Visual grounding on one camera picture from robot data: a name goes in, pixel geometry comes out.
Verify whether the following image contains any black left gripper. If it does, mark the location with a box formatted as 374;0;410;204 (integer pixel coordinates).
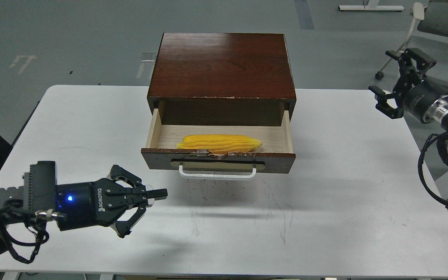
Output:
56;165;168;238

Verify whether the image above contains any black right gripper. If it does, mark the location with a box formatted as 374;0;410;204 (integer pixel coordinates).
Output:
368;48;448;124

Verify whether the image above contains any yellow corn cob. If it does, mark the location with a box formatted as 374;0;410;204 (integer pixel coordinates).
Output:
176;134;263;154

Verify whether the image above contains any wooden drawer with white handle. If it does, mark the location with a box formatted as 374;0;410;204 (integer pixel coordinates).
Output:
141;109;296;180

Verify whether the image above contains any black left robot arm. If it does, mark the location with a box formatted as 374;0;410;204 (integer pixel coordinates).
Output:
0;161;168;264

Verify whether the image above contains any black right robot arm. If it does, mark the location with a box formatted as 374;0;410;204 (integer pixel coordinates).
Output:
369;48;448;167

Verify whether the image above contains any grey office chair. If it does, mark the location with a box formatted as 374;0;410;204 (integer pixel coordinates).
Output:
374;0;448;80

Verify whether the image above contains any dark wooden cabinet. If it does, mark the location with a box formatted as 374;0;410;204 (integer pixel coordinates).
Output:
147;32;297;115

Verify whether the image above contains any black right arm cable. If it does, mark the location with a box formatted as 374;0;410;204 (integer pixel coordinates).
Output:
418;131;448;214

